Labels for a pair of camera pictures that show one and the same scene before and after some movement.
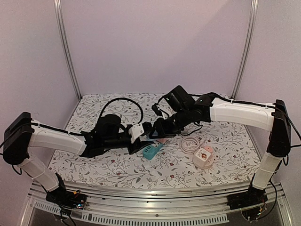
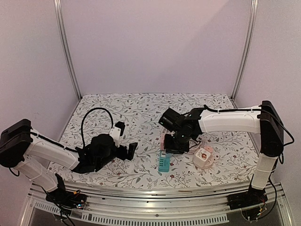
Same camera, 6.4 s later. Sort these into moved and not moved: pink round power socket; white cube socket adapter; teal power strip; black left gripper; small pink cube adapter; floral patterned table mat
Moved: teal power strip; black left gripper
Not moved: pink round power socket; floral patterned table mat; white cube socket adapter; small pink cube adapter
